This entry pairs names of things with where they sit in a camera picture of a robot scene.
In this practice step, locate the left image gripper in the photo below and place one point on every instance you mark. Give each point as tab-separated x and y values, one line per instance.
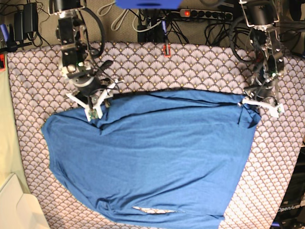
91	90

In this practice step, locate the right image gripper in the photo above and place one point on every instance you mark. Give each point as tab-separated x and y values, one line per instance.
259	94

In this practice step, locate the blue long-sleeve T-shirt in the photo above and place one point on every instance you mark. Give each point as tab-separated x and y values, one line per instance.
168	159

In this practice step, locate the orange black table clamp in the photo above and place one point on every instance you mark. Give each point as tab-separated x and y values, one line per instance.
167	50

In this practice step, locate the blue box overhead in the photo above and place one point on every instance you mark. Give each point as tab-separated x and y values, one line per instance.
148	4

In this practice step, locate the white power strip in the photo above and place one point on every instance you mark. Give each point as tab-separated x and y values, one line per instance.
206	14

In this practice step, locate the black power adapter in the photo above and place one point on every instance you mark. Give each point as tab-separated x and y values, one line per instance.
26	22

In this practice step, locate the black OpenArm box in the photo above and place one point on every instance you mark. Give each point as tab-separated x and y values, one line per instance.
291	214

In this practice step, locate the white plastic bin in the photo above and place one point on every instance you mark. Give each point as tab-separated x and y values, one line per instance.
19	210

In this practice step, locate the blue handled clamp left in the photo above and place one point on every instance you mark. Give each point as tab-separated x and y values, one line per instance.
8	35

